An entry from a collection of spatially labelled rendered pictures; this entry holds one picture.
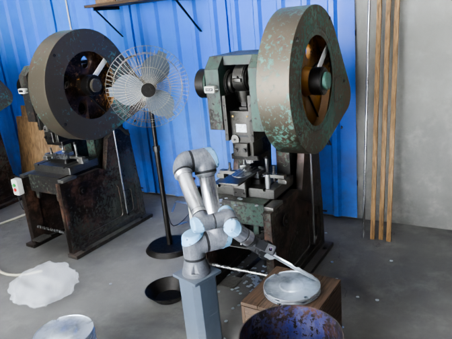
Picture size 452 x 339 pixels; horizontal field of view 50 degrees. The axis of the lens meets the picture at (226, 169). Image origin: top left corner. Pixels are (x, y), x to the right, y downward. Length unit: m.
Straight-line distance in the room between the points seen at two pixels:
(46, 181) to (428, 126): 2.99
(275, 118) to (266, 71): 0.24
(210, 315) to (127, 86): 1.69
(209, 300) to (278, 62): 1.28
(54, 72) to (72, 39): 0.29
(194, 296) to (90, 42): 2.10
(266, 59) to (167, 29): 2.28
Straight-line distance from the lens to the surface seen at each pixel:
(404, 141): 3.95
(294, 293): 2.50
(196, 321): 2.67
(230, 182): 2.88
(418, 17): 3.81
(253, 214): 2.93
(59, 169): 4.11
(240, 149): 2.97
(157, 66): 3.46
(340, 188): 4.16
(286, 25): 2.56
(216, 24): 4.34
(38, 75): 3.61
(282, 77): 2.43
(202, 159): 2.48
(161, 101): 3.51
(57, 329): 2.68
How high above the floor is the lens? 1.71
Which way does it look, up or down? 17 degrees down
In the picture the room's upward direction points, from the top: 6 degrees counter-clockwise
